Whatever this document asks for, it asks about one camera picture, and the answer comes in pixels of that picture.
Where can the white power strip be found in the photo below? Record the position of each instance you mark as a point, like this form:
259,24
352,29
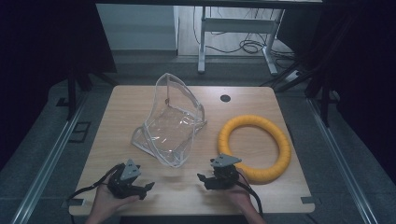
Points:
293,75

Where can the aluminium floor rail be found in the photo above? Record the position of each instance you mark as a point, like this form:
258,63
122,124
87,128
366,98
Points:
342,165
46,161

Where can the white metal desk frame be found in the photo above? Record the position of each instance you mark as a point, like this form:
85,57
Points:
236,25

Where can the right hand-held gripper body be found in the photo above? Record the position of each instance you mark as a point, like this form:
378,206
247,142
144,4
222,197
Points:
224,174

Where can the black round table grommet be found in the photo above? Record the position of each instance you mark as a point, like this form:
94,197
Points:
225,98

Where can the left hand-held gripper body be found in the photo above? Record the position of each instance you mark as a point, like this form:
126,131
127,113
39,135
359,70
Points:
124,183

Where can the person's right hand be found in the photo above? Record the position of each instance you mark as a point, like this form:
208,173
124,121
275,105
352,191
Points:
239,194

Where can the clear plastic bag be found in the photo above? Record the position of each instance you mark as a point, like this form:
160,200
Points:
170,127

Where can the black tripod stand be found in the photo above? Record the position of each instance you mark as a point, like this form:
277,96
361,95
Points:
324,99
72,90

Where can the person's left hand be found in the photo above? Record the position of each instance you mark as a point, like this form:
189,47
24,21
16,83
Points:
106,202

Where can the dark curtain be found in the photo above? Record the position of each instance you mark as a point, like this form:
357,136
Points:
361,62

